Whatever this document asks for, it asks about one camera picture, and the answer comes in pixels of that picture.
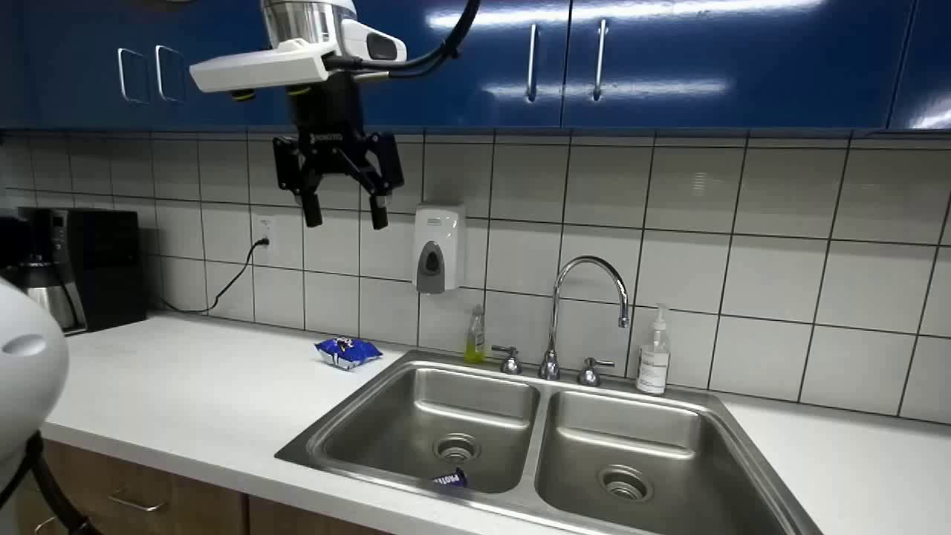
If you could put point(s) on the white pump soap bottle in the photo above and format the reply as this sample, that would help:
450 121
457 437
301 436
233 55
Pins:
650 367

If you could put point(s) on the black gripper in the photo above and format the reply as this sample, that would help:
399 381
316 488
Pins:
327 109

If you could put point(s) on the chrome gooseneck faucet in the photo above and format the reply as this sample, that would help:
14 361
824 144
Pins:
548 363

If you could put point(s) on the white wall soap dispenser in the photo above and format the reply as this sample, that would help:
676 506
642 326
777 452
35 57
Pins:
433 238

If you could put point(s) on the purple protein bar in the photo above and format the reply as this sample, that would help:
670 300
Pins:
450 479

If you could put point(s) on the black coffee maker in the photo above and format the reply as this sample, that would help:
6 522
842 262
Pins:
105 269

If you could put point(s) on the white wall outlet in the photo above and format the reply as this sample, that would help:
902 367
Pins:
261 228

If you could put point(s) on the wooden base cabinet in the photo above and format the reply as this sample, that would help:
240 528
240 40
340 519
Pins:
178 500

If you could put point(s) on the stainless steel double sink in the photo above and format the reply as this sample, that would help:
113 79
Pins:
539 436

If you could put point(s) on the green dish soap bottle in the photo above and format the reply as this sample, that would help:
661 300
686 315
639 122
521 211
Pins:
475 344

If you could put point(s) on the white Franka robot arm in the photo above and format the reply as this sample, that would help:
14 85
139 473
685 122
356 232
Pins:
297 18

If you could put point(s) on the blue snack packet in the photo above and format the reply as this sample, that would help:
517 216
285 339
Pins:
346 352

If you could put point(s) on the blue upper cabinet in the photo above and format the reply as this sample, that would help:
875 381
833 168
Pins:
694 60

